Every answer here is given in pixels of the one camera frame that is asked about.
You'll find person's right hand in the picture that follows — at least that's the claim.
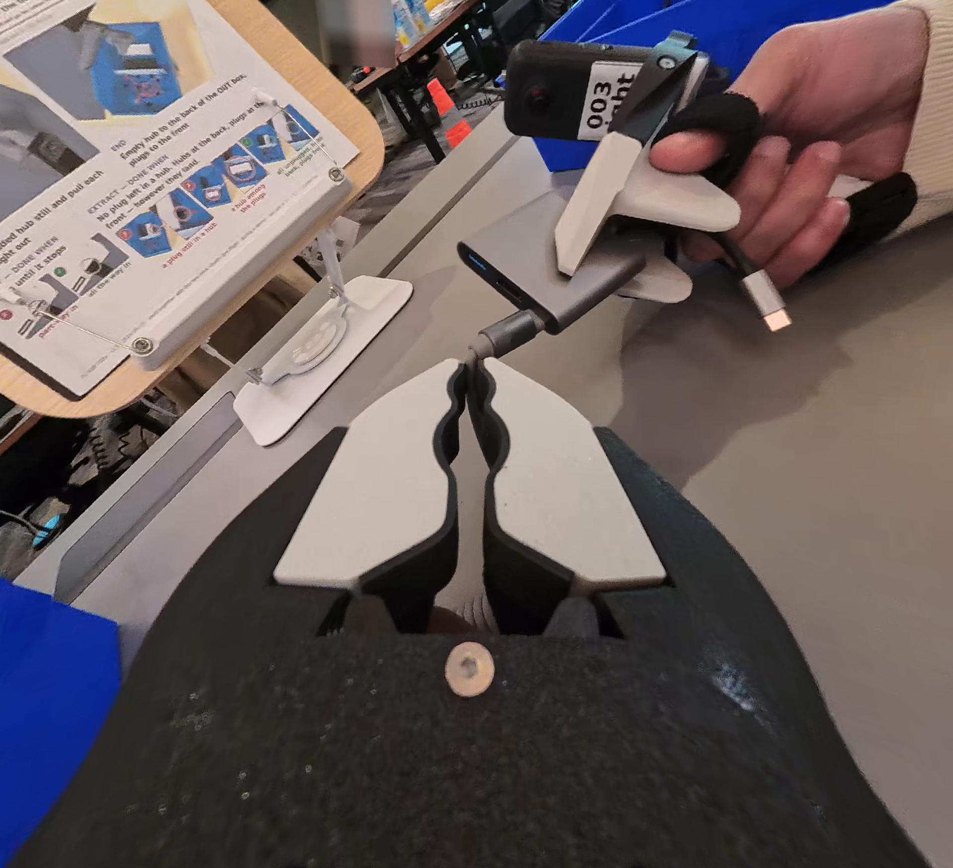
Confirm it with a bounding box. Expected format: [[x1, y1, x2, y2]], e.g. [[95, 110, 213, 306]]
[[646, 4, 929, 292]]

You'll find grey USB hub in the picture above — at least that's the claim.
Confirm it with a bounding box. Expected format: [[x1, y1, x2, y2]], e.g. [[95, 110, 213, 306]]
[[456, 231, 793, 334]]

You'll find printed instruction sheet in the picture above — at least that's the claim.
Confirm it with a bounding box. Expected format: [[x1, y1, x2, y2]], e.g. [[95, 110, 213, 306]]
[[0, 0, 362, 400]]

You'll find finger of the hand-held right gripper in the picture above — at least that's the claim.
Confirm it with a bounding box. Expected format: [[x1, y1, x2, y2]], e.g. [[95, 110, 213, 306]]
[[554, 133, 650, 281], [618, 250, 695, 305]]

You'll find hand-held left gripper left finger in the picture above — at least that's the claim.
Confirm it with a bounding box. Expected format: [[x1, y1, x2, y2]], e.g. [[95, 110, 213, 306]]
[[272, 359, 470, 634]]

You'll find instruction sheet on wooden stand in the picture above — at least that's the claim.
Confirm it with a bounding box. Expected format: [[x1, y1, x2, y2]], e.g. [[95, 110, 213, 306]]
[[0, 0, 415, 448]]

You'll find blue plastic bin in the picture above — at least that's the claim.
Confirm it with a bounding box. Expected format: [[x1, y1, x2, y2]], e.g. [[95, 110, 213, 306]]
[[0, 576, 124, 856], [538, 0, 953, 173]]

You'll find wooden office desk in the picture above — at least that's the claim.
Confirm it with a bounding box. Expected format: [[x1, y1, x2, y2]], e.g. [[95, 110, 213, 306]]
[[350, 0, 574, 165]]

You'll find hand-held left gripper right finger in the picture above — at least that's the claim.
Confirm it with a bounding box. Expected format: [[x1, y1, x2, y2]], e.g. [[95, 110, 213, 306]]
[[469, 359, 669, 634]]

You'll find grey plug USB cable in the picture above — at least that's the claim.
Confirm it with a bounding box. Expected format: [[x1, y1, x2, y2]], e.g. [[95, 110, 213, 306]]
[[468, 308, 548, 369]]

